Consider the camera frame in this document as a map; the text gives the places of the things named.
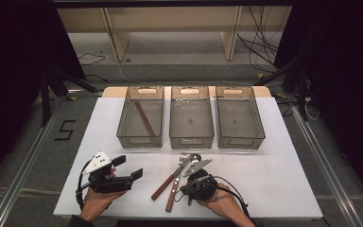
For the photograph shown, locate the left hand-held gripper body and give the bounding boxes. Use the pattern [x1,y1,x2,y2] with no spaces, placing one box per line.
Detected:
[82,150,134,194]

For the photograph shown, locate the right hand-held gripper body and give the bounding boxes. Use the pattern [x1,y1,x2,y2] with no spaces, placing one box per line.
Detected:
[179,158,219,202]

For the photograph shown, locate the steel spoon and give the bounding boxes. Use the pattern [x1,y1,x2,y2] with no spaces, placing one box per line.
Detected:
[187,152,202,206]

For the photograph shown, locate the wooden handled steel fork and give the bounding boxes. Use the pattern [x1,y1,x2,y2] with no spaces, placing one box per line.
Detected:
[164,152,190,213]

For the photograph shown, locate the smoky clear plastic bin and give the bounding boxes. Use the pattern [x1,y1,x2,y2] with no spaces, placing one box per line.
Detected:
[216,85,267,150]
[116,85,165,149]
[168,85,216,149]

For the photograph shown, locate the person's left hand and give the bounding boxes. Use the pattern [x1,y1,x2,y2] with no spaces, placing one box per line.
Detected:
[79,168,128,222]

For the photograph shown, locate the person's right hand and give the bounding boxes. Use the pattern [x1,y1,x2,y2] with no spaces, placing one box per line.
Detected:
[197,183,250,219]

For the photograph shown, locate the white table sheet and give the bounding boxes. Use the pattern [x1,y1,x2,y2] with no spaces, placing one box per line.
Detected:
[52,96,324,220]

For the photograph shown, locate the black metal stand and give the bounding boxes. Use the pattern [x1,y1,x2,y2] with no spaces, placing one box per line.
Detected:
[39,67,98,127]
[253,56,310,122]

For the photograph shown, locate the light wooden shelf unit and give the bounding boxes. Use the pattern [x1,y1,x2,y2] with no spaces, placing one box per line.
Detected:
[56,6,292,62]

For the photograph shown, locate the dark curtain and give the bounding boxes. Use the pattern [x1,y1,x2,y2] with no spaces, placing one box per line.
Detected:
[273,0,363,209]
[0,0,86,193]

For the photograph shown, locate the black metal crossbar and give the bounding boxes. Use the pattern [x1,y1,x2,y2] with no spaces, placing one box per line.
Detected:
[51,0,297,8]

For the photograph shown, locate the fork with wooden handle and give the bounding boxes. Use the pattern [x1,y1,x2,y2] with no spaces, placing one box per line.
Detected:
[150,153,197,201]

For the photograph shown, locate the right hand-held gripper cable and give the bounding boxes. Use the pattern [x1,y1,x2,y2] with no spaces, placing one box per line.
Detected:
[212,175,253,221]

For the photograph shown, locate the hand-held gripper cable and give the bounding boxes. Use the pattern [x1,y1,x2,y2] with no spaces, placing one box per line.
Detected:
[75,160,93,209]
[212,175,253,221]

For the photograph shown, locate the left hand-held gripper cable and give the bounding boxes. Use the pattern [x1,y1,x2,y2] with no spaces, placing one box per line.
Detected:
[75,160,93,209]

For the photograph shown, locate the aluminium floor rail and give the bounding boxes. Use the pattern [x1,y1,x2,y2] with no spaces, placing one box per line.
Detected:
[0,89,105,227]
[291,105,363,227]

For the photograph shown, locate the thin black floor cable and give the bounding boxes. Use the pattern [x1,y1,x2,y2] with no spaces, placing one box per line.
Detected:
[77,52,107,66]

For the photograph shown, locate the white cable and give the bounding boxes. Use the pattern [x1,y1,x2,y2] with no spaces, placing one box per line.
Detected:
[304,97,320,121]

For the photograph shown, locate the black cable bundle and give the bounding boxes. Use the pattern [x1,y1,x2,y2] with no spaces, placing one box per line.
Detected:
[236,6,285,74]

